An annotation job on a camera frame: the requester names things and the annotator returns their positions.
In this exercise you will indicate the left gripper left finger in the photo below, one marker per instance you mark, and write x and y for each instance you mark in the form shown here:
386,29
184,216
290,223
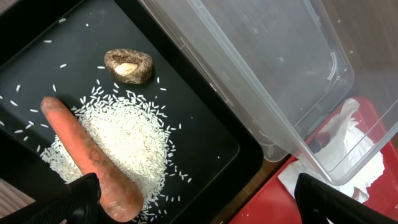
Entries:
78,204

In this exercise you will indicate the white rice pile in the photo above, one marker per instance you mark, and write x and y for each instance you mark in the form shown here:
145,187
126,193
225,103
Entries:
131,131

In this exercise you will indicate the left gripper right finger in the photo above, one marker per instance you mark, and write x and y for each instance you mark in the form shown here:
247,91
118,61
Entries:
319,203

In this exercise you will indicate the black waste tray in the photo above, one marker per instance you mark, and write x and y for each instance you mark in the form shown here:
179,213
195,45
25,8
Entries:
57,48

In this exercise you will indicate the orange carrot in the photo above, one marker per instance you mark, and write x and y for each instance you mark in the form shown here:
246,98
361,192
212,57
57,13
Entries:
120,198

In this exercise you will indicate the clear plastic bin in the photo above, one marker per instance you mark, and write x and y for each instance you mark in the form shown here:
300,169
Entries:
290,71

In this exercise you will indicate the brown mushroom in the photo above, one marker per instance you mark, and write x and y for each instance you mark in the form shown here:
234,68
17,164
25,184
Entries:
129,66

